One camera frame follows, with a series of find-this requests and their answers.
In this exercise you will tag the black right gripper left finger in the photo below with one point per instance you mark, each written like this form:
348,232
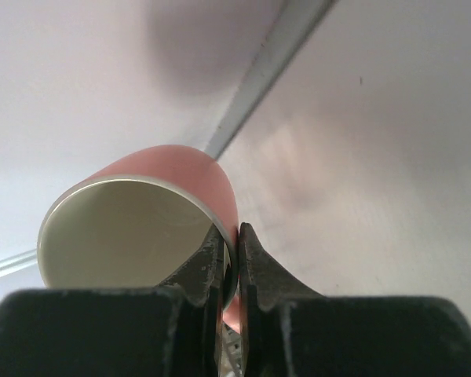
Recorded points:
172,329

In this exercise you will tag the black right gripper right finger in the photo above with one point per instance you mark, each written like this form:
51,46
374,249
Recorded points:
288,329

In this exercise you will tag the pink ceramic cup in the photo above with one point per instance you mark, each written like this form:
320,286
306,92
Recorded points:
137,220

